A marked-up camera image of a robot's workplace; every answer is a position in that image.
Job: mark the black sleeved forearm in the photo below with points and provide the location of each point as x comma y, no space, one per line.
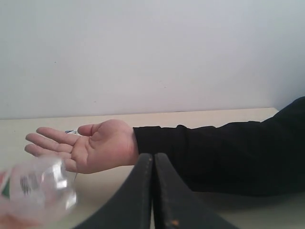
243,158

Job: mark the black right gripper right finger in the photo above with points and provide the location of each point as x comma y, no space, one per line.
175,206

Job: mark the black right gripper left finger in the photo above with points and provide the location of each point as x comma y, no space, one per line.
130,206

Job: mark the clear bottle blue white label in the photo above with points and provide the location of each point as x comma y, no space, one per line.
73,132

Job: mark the person's open hand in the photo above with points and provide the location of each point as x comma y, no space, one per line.
97,147

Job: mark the pink peach drink bottle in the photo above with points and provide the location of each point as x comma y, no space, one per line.
36,192

